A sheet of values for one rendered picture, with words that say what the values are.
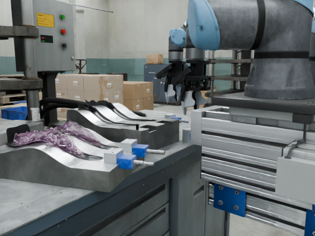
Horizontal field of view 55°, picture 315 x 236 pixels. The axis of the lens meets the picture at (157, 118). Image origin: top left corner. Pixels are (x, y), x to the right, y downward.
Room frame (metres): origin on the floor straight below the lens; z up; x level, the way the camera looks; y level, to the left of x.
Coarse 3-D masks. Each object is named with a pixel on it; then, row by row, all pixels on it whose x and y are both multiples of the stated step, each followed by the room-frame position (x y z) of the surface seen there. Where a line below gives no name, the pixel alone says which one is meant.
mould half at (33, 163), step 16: (0, 128) 0.93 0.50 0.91; (32, 128) 0.99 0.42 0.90; (0, 144) 0.85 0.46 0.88; (32, 144) 0.81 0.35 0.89; (48, 144) 0.79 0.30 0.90; (80, 144) 0.86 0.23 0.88; (112, 144) 0.94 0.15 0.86; (0, 160) 0.78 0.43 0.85; (16, 160) 0.77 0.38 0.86; (32, 160) 0.75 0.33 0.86; (48, 160) 0.74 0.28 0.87; (64, 160) 0.75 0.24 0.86; (80, 160) 0.77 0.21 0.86; (0, 176) 0.79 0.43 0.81; (16, 176) 0.77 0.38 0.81; (32, 176) 0.76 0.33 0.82; (48, 176) 0.74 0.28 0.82; (64, 176) 0.73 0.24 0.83; (80, 176) 0.71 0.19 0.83; (96, 176) 0.70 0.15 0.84; (112, 176) 0.71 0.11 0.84
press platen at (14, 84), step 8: (0, 80) 1.42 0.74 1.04; (8, 80) 1.44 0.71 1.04; (16, 80) 1.44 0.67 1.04; (24, 80) 1.45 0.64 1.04; (32, 80) 1.46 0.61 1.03; (40, 80) 1.50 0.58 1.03; (0, 88) 1.42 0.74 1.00; (8, 88) 1.43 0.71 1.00; (16, 88) 1.44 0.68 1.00; (24, 88) 1.45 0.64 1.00; (32, 88) 1.46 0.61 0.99; (40, 88) 1.50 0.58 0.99
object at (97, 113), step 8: (80, 104) 1.21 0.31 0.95; (88, 104) 1.24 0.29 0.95; (96, 104) 1.30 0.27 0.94; (104, 104) 1.30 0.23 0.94; (112, 104) 1.32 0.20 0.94; (96, 112) 1.21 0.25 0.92; (120, 112) 1.29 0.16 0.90; (104, 120) 1.17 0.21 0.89; (136, 120) 1.20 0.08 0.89; (144, 120) 1.21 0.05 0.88; (152, 120) 1.19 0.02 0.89
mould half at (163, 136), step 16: (80, 112) 1.15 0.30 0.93; (112, 112) 1.26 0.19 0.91; (128, 112) 1.32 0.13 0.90; (48, 128) 1.26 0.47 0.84; (96, 128) 1.10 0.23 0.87; (112, 128) 1.06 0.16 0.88; (128, 128) 1.02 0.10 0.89; (144, 128) 1.02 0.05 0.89; (160, 128) 1.08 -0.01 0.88; (176, 128) 1.18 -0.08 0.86; (144, 144) 1.00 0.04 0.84; (160, 144) 1.08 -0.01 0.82
